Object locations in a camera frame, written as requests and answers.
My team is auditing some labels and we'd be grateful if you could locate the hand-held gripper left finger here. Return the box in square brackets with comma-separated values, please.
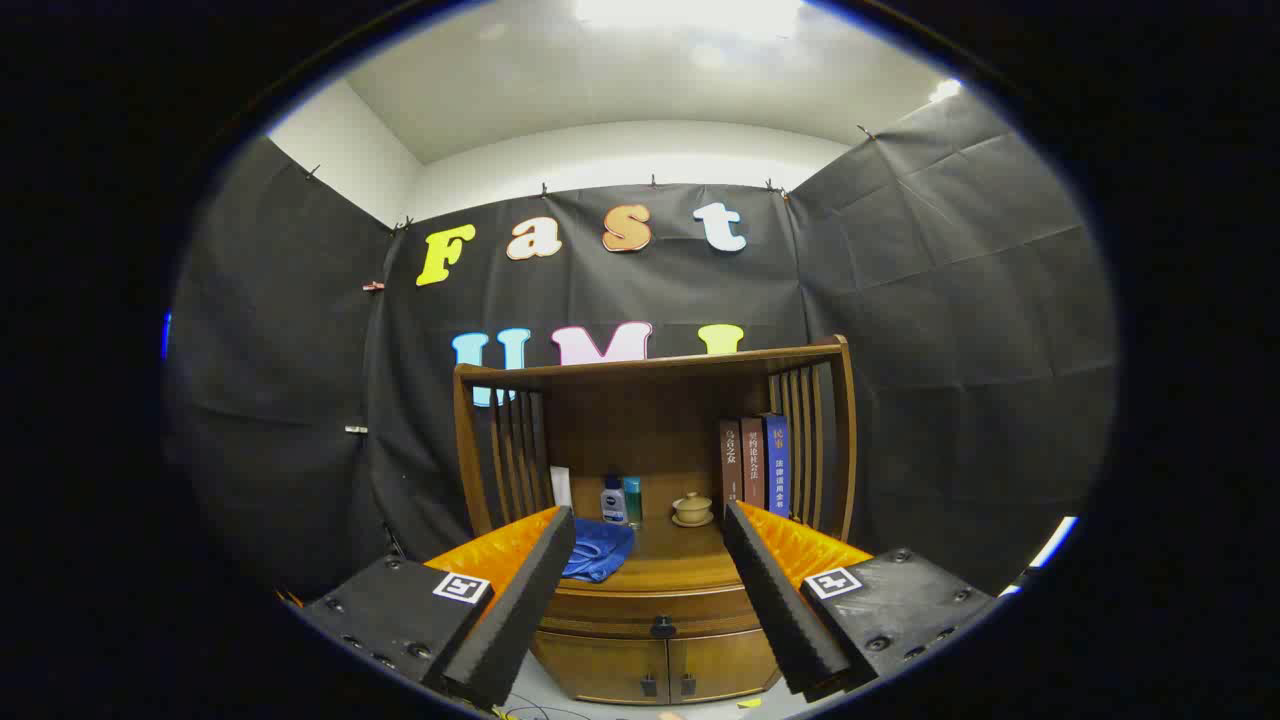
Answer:
[290, 505, 578, 711]

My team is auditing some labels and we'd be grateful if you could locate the folded blue towel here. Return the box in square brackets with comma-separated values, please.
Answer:
[560, 518, 636, 584]

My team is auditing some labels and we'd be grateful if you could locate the wooden drawer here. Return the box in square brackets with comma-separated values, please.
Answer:
[538, 584, 768, 641]

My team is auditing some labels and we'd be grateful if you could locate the black backdrop cloth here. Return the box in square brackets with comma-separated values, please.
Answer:
[165, 90, 1119, 601]

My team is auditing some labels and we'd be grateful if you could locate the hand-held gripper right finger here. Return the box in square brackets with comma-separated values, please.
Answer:
[722, 499, 1001, 701]

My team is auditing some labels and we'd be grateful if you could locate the wooden cabinet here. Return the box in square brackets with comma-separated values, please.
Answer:
[453, 335, 859, 706]

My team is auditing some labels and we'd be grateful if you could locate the wooden cabinet door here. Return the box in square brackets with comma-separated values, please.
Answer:
[666, 628, 781, 699]
[530, 632, 671, 704]

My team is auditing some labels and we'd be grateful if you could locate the blue book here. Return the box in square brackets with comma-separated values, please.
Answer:
[762, 413, 792, 519]

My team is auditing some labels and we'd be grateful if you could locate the reddish brown book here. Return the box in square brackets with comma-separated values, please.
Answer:
[740, 416, 769, 511]

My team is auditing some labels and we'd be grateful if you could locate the wooden countertop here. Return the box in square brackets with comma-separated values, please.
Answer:
[562, 498, 746, 593]

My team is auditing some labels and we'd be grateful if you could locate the black floor cable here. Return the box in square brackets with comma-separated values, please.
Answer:
[495, 700, 601, 720]

